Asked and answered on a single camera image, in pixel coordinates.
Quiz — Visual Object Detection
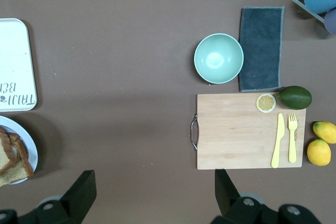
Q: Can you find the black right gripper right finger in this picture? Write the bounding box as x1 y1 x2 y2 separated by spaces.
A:
212 168 266 224

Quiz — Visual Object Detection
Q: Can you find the wooden cutting board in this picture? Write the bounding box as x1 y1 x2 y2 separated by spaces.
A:
189 93 307 170

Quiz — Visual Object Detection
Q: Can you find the yellow plastic fork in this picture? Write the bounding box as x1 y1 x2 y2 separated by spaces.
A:
287 113 299 164

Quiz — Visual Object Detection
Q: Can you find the yellow plastic knife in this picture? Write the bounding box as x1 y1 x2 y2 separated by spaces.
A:
270 113 286 169

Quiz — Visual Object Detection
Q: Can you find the plain brown bread slice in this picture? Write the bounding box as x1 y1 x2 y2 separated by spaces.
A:
0 126 35 180

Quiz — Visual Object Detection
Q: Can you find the dark green avocado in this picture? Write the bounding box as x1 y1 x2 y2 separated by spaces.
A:
277 85 313 110

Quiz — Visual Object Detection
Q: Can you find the cream tray with bear print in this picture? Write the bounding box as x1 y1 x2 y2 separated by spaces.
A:
0 18 38 112

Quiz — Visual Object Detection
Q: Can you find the lemon slice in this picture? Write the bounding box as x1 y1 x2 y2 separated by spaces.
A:
256 93 277 114

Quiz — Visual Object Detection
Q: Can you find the bread slice under egg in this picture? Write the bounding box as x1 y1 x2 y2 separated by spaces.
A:
0 159 28 188

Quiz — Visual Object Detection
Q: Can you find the white round plate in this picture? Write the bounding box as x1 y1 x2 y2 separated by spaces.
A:
0 115 39 186

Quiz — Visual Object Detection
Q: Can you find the dark grey cloth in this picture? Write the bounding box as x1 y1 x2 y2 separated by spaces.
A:
238 5 286 93

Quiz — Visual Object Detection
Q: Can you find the yellow lemon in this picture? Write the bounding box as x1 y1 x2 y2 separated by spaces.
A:
307 138 332 167
312 121 336 145

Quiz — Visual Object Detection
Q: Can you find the mint green bowl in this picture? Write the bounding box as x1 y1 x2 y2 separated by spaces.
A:
194 33 244 85

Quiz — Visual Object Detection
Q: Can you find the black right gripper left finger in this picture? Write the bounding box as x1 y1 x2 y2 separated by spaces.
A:
34 170 98 224

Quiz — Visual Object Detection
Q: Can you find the purple cup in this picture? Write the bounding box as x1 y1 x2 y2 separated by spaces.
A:
323 8 336 35

